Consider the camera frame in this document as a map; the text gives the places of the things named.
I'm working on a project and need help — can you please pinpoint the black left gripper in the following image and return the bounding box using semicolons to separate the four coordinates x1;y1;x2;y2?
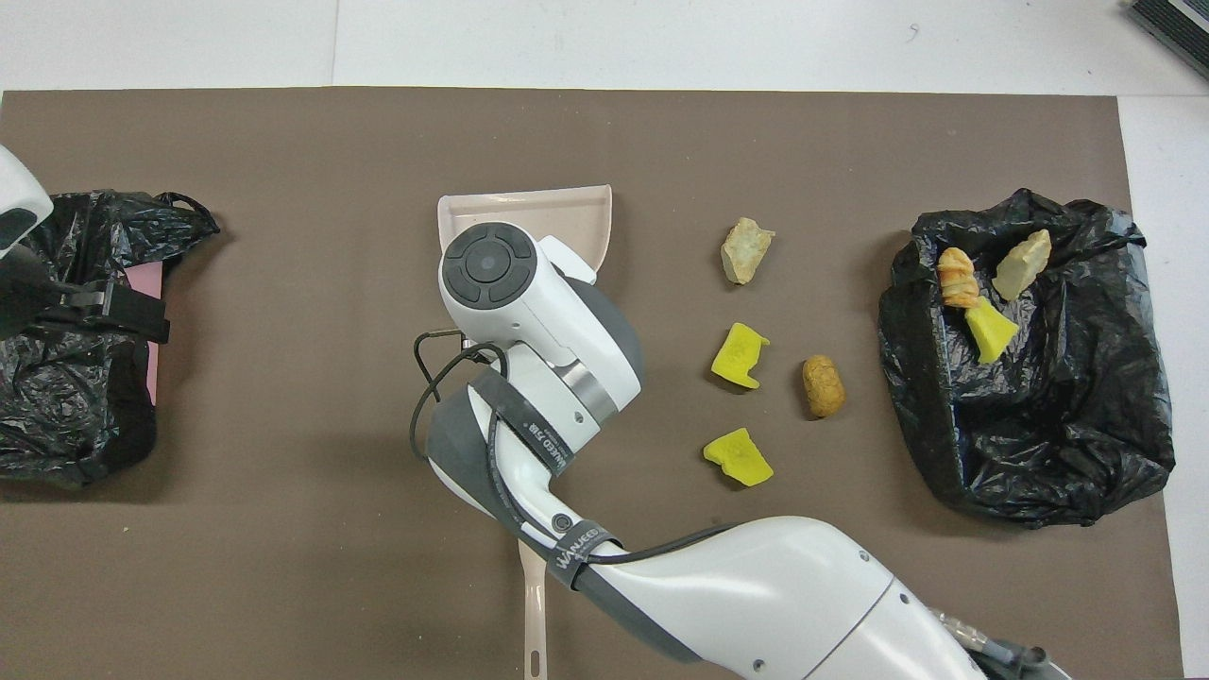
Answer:
0;247;171;344

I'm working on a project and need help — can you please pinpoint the beige plastic dustpan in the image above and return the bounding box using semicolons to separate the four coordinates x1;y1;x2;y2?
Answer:
437;184;613;286

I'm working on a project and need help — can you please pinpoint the beige hand brush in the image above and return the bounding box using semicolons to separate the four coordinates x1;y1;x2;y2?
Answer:
518;538;549;680

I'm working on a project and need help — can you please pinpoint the yellow sponge piece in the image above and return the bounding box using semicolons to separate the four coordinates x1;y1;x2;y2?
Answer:
710;322;771;390
703;428;775;487
963;296;1021;365

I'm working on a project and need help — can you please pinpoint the pale beige foam chunk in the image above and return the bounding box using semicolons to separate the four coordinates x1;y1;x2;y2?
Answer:
720;217;776;285

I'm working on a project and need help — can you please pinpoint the brown potato-shaped foam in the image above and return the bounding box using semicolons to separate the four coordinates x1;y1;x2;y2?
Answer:
803;354;846;418

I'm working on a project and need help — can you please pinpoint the orange striped foam chunk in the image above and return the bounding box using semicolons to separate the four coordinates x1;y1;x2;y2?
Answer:
937;247;980;310

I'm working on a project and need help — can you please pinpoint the pale green foam chunk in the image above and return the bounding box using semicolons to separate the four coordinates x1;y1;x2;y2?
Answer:
992;229;1052;302

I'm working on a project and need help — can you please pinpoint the pink plastic bin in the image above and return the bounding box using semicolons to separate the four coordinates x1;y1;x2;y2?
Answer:
125;263;163;407

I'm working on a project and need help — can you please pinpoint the black plastic trash bag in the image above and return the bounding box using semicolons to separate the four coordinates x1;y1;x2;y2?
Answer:
879;188;1177;530
0;190;222;488

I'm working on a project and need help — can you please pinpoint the brown table mat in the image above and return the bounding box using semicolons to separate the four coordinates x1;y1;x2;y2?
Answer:
0;87;1186;680

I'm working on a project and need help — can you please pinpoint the dark grey ribbed device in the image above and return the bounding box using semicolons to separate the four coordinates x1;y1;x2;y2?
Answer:
1126;0;1209;81

